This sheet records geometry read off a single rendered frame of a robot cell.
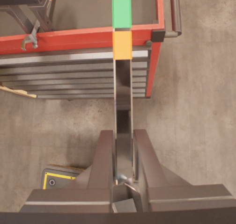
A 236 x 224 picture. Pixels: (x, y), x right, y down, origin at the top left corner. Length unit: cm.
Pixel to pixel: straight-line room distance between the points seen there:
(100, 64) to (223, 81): 110
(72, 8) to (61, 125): 105
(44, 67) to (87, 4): 25
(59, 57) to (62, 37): 8
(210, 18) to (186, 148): 106
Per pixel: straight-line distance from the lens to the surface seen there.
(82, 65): 58
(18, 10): 50
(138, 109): 131
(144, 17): 49
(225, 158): 144
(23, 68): 69
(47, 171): 115
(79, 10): 54
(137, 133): 15
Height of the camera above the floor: 130
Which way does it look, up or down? 78 degrees down
